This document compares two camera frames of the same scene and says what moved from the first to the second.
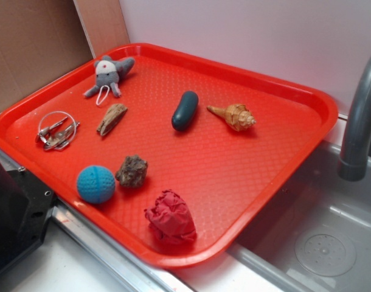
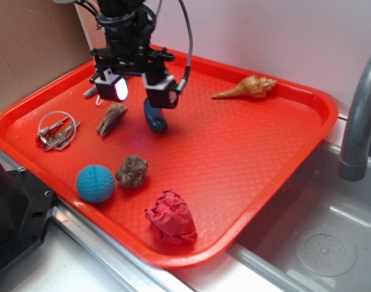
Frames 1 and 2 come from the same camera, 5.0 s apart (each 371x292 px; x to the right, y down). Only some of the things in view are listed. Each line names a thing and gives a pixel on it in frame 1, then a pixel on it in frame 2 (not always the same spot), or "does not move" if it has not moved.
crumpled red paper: x=171 y=219 does not move
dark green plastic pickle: x=183 y=116 to x=155 y=117
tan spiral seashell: x=236 y=116 to x=252 y=87
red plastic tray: x=183 y=157 does not move
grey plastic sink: x=324 y=235 does not move
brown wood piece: x=115 y=113 does not move
